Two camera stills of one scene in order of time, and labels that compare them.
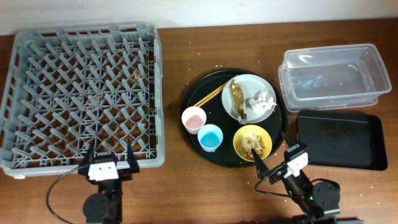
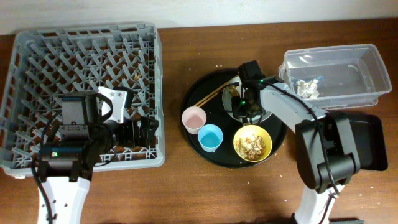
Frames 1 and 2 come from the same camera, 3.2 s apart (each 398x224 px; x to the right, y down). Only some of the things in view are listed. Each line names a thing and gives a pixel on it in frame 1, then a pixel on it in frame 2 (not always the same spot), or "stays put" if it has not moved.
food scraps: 246,142 stays put
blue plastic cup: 210,137 stays put
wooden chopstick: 210,96 stays put
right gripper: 262,167 -> 238,110
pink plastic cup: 193,118 stays put
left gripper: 127,173 -> 134,139
